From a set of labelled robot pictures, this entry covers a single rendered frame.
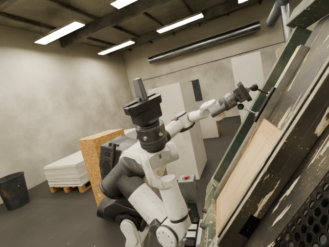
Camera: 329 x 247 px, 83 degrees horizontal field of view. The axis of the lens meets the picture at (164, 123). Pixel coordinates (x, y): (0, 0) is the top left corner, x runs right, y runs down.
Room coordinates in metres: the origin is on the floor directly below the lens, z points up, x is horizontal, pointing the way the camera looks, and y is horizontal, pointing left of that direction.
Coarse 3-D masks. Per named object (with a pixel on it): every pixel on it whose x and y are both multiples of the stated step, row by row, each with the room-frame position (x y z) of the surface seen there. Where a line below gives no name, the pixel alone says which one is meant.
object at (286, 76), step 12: (300, 48) 0.91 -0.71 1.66; (300, 60) 0.91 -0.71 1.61; (288, 72) 0.93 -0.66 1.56; (276, 84) 0.98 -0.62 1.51; (276, 96) 0.95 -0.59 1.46; (264, 108) 0.97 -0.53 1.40; (252, 132) 1.00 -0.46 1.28; (240, 156) 1.02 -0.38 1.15; (228, 168) 1.08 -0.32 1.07; (216, 192) 1.07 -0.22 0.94
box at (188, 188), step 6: (192, 174) 1.41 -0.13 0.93; (180, 180) 1.35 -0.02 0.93; (186, 180) 1.33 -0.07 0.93; (192, 180) 1.31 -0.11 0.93; (180, 186) 1.33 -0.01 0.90; (186, 186) 1.32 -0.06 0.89; (192, 186) 1.30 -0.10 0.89; (186, 192) 1.32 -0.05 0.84; (192, 192) 1.31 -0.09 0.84; (198, 192) 1.40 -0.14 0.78; (186, 198) 1.32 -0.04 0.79; (192, 198) 1.31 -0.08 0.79
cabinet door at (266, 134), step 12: (264, 120) 0.94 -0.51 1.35; (264, 132) 0.86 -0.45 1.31; (276, 132) 0.73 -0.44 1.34; (252, 144) 0.94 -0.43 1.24; (264, 144) 0.79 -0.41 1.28; (252, 156) 0.86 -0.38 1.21; (264, 156) 0.73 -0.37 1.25; (240, 168) 0.94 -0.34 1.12; (252, 168) 0.79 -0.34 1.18; (228, 180) 1.03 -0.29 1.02; (240, 180) 0.85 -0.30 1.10; (228, 192) 0.94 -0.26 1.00; (240, 192) 0.78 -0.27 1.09; (216, 204) 1.02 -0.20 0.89; (228, 204) 0.85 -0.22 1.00; (216, 216) 0.92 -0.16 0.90; (216, 228) 0.83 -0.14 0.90
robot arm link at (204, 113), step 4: (212, 100) 1.10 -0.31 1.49; (204, 104) 1.14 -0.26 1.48; (208, 104) 1.09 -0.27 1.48; (212, 104) 1.08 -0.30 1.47; (200, 108) 1.14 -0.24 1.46; (204, 108) 1.12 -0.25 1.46; (208, 108) 1.10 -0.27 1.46; (200, 112) 1.15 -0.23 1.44; (204, 112) 1.17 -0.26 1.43; (208, 112) 1.19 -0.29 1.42; (200, 116) 1.17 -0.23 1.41; (204, 116) 1.16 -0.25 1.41; (208, 116) 1.18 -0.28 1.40
